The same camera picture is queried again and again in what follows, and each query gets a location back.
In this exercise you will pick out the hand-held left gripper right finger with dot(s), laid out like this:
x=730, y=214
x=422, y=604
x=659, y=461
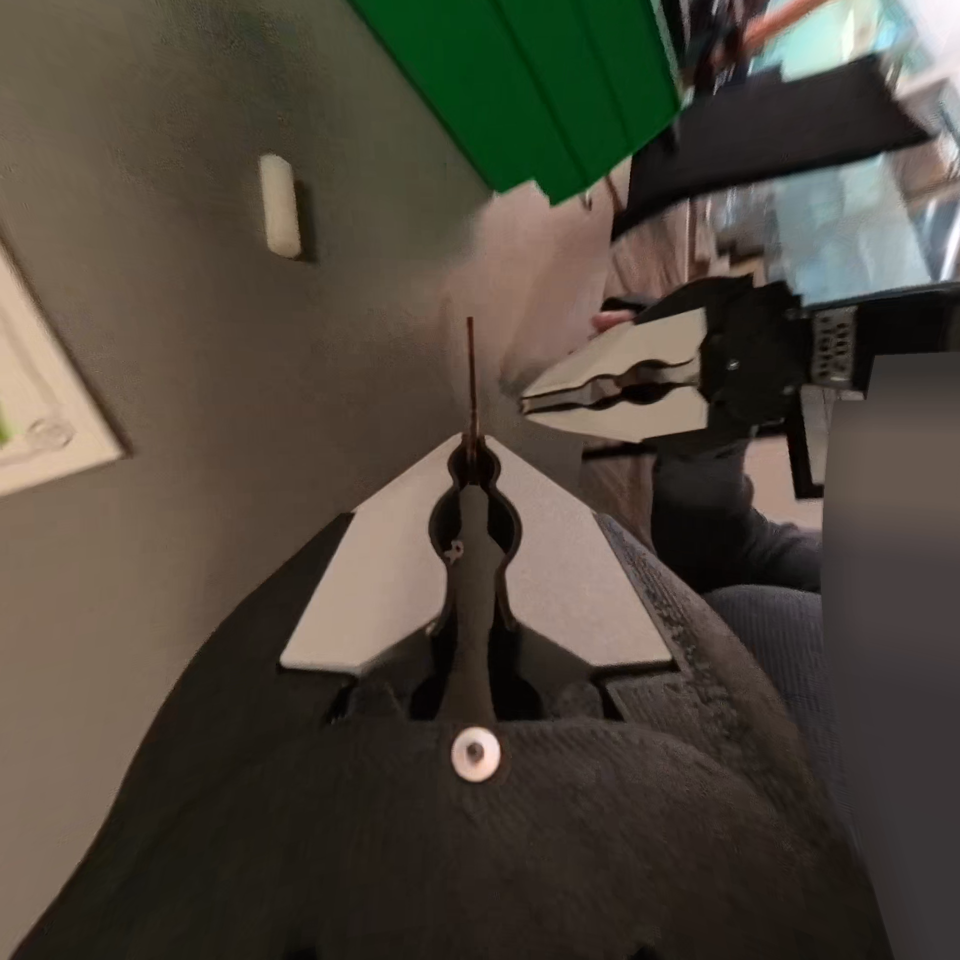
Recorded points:
x=585, y=592

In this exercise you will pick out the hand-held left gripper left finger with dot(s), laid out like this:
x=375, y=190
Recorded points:
x=360, y=592

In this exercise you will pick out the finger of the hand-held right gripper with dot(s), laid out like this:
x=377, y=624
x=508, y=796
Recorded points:
x=645, y=416
x=652, y=341

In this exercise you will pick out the wooden arc part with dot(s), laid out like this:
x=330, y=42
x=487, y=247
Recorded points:
x=470, y=375

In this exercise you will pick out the person's right forearm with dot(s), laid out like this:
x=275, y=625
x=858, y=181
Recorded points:
x=720, y=517

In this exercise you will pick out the person's leg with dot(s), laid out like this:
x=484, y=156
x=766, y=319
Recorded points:
x=772, y=675

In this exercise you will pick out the black flat panel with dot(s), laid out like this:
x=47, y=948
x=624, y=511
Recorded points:
x=750, y=127

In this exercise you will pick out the green plastic bin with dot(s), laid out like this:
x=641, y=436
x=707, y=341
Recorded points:
x=525, y=82

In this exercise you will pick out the white instruction booklet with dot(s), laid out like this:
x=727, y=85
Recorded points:
x=45, y=390

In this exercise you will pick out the white wax cylinder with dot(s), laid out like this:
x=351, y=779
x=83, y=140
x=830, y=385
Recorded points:
x=280, y=206

